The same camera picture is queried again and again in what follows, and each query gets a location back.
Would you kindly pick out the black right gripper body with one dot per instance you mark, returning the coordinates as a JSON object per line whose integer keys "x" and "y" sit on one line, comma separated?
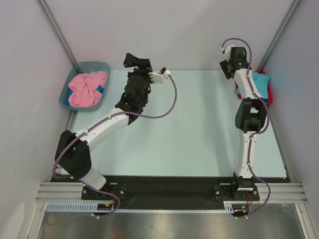
{"x": 226, "y": 68}

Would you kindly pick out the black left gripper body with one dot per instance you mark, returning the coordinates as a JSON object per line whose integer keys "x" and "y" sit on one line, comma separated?
{"x": 144, "y": 67}

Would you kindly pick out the teal t-shirt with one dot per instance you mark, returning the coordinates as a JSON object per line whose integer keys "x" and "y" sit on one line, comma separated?
{"x": 241, "y": 75}

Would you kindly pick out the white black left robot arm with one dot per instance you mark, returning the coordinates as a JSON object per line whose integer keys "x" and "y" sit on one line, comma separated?
{"x": 74, "y": 148}

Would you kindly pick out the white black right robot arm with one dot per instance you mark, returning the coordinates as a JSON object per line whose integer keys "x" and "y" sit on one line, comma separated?
{"x": 251, "y": 120}

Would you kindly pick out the blue t-shirt in basket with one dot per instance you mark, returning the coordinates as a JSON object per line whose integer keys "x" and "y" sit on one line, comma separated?
{"x": 84, "y": 98}

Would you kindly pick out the folded red t-shirt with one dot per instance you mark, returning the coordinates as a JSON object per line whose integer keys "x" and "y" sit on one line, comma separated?
{"x": 261, "y": 80}

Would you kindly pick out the pink t-shirt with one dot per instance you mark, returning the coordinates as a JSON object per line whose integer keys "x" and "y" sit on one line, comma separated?
{"x": 91, "y": 81}

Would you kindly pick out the grey-blue plastic basket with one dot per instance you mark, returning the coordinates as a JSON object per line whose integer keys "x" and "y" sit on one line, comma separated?
{"x": 80, "y": 68}

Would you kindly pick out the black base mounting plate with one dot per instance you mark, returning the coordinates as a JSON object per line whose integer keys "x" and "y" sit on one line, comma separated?
{"x": 169, "y": 191}

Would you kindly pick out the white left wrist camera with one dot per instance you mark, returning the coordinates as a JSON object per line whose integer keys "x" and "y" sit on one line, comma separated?
{"x": 161, "y": 77}

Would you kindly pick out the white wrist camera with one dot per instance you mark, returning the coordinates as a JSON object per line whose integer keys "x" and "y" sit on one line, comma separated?
{"x": 161, "y": 77}
{"x": 227, "y": 51}

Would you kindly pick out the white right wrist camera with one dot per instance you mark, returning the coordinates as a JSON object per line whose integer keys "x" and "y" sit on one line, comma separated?
{"x": 227, "y": 51}

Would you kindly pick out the right aluminium corner post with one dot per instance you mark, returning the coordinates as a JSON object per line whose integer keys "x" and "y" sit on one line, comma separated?
{"x": 292, "y": 10}

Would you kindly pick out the aluminium corner post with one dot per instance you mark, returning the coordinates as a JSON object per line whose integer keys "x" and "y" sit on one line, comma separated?
{"x": 53, "y": 23}
{"x": 292, "y": 10}

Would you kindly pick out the left aluminium corner post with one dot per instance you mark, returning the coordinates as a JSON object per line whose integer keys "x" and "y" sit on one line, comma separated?
{"x": 53, "y": 23}

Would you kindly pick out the white slotted cable duct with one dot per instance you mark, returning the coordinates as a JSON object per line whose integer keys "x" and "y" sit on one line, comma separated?
{"x": 105, "y": 208}

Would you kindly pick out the aluminium front rail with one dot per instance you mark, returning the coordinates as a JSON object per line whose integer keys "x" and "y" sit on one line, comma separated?
{"x": 72, "y": 192}

